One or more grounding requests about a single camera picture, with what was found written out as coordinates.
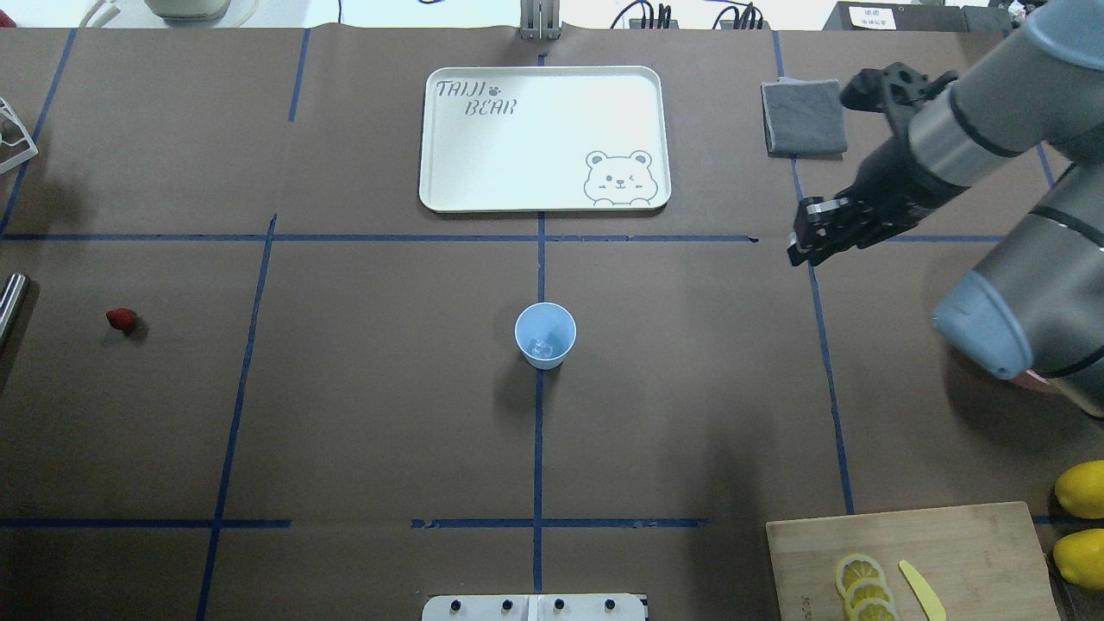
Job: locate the wooden cutting board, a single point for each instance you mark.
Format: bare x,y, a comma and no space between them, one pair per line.
983,561

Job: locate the white toaster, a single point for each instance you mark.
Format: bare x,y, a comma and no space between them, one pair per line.
188,10

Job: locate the pink bowl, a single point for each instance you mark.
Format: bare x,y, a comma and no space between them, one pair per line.
1031,381

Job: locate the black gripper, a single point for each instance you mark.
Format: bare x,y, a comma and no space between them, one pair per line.
897,179

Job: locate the yellow plastic knife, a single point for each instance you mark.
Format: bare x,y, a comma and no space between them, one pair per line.
931,604

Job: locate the ice cube in cup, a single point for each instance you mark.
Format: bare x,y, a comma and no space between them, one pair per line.
541,349

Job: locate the light blue plastic cup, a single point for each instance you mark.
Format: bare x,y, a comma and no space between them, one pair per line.
548,322

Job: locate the brown box with label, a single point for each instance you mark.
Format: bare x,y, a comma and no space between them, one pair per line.
871,16

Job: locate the red strawberry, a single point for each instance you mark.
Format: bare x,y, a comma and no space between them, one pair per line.
122,319

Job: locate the white wire cup rack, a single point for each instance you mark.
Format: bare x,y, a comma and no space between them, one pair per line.
17,144

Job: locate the yellow lemon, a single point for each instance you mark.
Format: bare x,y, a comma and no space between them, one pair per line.
1079,558
1079,490

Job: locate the grey folded cloth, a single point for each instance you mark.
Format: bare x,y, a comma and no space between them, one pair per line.
803,118

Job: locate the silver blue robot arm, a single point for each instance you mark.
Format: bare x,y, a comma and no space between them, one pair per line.
1017,136

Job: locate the lemon slice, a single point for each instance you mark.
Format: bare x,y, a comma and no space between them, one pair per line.
856,567
873,609
866,589

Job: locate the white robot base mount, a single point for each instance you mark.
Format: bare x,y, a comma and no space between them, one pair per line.
536,606

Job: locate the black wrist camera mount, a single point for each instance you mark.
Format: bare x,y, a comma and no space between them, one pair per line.
898,92

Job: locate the cream bear serving tray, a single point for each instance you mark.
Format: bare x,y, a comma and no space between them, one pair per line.
543,138

